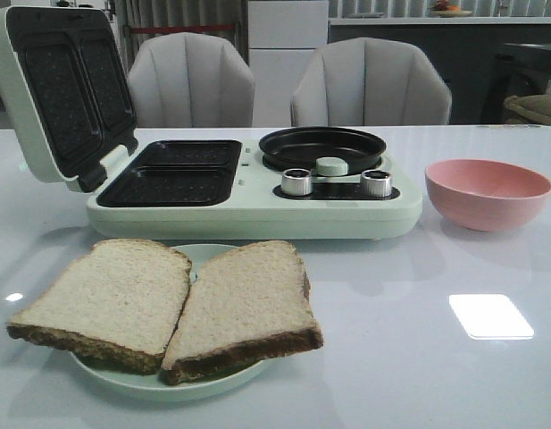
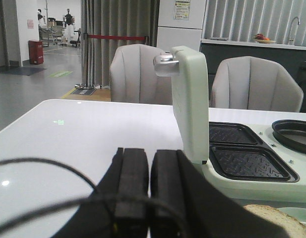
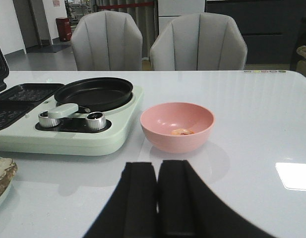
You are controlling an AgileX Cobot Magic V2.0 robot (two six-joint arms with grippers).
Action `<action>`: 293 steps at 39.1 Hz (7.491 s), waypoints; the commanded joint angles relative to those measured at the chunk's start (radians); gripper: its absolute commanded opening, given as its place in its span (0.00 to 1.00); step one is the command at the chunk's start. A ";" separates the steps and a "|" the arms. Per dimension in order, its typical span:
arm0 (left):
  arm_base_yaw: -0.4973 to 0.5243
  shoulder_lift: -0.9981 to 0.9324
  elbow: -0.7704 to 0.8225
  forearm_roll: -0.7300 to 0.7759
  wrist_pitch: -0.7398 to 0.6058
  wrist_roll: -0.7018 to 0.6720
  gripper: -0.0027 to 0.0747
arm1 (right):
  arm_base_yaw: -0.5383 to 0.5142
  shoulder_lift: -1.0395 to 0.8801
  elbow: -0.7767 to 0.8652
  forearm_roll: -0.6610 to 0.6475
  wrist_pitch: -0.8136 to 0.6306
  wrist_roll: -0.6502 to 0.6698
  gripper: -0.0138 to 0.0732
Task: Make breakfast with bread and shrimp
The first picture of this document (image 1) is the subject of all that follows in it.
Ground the pink bowl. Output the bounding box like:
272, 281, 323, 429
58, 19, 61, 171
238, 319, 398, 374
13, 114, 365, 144
425, 159, 551, 231

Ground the right silver control knob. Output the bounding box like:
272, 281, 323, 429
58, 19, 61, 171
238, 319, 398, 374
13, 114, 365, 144
360, 169, 392, 198

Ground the left grey chair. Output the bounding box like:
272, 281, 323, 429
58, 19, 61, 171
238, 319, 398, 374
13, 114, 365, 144
128, 32, 255, 128

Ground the black washing machine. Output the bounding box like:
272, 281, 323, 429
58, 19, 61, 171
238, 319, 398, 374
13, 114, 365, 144
480, 43, 551, 124

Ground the beige sofa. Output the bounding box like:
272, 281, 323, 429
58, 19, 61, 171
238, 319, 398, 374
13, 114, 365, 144
503, 94, 551, 126

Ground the bread slice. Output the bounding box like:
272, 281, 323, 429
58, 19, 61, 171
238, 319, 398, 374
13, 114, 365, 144
6, 239, 192, 374
162, 240, 323, 385

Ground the grey curtain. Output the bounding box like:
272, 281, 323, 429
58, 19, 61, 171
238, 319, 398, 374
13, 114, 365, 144
112, 1, 248, 69

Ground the dark kitchen counter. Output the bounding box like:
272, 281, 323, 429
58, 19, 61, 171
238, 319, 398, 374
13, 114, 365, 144
329, 17, 551, 124

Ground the fruit plate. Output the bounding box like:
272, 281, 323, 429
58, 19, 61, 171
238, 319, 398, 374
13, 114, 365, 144
430, 0, 472, 18

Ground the green round plate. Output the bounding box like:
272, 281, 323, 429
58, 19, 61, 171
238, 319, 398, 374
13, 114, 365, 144
68, 243, 276, 402

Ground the grey chair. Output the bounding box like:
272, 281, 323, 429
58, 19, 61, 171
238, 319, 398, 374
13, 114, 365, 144
290, 38, 452, 127
128, 32, 255, 128

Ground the left silver control knob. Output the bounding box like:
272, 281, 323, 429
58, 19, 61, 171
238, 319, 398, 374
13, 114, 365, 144
280, 168, 313, 197

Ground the green breakfast maker base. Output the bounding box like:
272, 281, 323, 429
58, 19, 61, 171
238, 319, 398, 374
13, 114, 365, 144
87, 140, 422, 240

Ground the black round frying pan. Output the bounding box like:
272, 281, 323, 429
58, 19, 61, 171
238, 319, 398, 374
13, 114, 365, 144
258, 126, 387, 175

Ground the white refrigerator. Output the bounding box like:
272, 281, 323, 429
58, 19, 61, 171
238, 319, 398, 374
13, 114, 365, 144
247, 1, 329, 127

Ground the green breakfast maker lid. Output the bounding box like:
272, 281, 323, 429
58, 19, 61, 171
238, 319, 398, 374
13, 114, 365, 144
0, 6, 138, 192

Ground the red barrier belt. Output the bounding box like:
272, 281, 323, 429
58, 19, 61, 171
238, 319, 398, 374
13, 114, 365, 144
127, 22, 239, 35

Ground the right grey chair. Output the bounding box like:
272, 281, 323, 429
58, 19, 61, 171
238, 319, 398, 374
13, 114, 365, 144
290, 38, 452, 127

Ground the silver control knob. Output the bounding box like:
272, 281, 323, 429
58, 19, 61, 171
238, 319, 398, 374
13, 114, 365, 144
280, 168, 313, 197
360, 169, 392, 198

